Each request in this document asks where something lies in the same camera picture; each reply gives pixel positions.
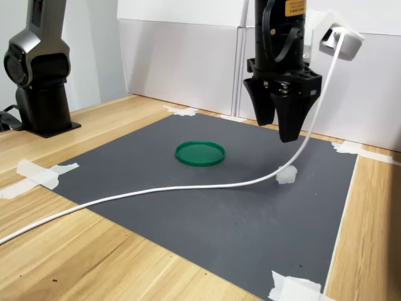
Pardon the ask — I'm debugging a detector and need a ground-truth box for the white partition panel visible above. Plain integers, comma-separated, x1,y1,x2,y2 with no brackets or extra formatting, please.
233,24,401,153
117,0,257,117

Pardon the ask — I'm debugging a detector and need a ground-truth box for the black flat wrist cable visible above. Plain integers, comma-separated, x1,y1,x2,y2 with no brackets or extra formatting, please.
262,0,302,63

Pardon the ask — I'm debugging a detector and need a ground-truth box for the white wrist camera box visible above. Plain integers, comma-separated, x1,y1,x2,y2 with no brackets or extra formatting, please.
303,8,367,62

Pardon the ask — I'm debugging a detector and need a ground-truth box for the white camera cable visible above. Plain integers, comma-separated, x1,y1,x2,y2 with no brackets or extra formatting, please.
0,31,347,246

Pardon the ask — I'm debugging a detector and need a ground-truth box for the small white plastic terminal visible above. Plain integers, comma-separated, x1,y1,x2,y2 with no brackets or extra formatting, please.
275,165,298,185

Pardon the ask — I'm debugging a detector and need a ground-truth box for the white tape patch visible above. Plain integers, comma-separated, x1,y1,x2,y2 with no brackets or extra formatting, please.
268,270,338,301
0,159,80,200
162,105,200,117
331,140,401,166
219,114,247,123

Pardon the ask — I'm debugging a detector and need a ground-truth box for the dark grey mat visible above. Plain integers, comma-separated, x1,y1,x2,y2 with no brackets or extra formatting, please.
40,112,358,301

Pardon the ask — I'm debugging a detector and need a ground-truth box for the black base cable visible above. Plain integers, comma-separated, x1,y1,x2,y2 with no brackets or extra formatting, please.
0,105,24,132

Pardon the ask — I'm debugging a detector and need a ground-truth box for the round green lid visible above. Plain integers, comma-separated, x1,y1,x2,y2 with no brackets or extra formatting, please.
174,140,226,167

